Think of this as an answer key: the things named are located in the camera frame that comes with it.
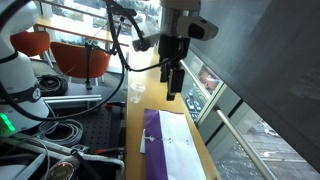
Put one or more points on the black camera stand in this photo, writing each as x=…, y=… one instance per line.
x=88, y=66

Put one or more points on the white file fastener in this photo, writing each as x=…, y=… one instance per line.
x=150, y=137

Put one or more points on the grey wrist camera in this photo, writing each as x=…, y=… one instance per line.
x=146, y=40

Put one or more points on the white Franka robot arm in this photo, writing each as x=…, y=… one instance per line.
x=16, y=73

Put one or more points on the brown wooden rail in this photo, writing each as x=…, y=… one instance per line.
x=83, y=35

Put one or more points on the emergency stop button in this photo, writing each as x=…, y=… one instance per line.
x=62, y=171

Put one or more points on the clear plastic cup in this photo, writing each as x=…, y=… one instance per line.
x=137, y=91

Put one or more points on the black perforated breadboard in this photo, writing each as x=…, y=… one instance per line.
x=98, y=128

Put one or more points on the small orange chair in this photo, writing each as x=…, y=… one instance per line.
x=30, y=42

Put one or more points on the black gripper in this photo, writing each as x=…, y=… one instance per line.
x=173, y=46

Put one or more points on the large orange chair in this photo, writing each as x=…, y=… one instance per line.
x=78, y=60

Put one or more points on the white paper sheets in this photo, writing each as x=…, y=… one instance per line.
x=181, y=150

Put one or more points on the aluminium profile rail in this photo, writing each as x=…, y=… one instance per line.
x=71, y=99

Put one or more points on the grey metal window railing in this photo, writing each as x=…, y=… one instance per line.
x=245, y=146

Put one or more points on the purple cloth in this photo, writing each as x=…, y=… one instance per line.
x=152, y=156

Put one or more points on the small grey connector block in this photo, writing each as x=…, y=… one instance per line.
x=80, y=148

